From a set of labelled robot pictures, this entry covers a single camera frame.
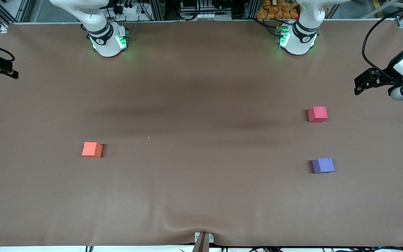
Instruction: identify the orange foam block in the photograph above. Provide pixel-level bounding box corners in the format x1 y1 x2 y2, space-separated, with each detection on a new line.
82 142 103 158

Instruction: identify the red foam block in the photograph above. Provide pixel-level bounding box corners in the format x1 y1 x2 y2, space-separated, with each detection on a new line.
308 106 328 123

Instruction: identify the purple foam block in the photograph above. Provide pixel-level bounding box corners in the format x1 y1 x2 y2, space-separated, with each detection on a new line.
312 157 335 174

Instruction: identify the pile of orange objects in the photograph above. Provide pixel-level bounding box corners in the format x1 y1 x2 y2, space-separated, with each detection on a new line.
256 0 300 20

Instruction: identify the white power strip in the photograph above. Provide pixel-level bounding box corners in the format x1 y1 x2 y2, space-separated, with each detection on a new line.
116 3 141 15

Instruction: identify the white terminal strip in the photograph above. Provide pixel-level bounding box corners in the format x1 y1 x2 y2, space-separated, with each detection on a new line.
188 13 223 20

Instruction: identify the brown table cloth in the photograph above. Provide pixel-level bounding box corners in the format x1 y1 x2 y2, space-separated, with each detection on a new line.
0 20 403 247

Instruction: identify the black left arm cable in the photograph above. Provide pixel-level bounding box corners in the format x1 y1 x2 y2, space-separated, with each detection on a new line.
362 2 403 79

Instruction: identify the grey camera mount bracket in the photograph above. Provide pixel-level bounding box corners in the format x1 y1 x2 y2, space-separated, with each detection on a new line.
192 232 215 252

